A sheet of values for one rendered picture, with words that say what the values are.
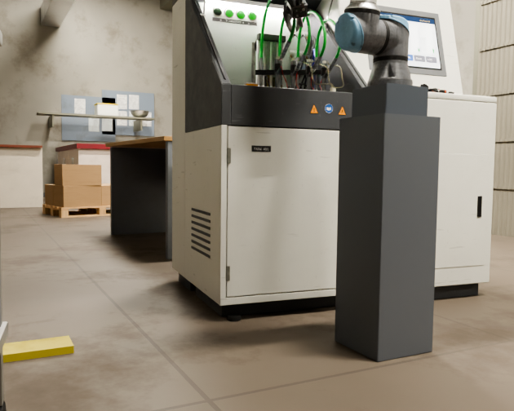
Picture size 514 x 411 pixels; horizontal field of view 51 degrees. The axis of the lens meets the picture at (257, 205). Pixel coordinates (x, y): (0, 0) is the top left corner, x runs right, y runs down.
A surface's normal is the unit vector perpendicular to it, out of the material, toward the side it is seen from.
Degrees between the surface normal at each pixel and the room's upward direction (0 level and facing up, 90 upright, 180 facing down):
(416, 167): 90
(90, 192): 90
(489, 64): 90
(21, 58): 90
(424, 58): 76
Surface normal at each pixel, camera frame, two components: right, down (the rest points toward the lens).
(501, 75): -0.89, 0.02
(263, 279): 0.37, 0.07
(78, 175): 0.59, 0.07
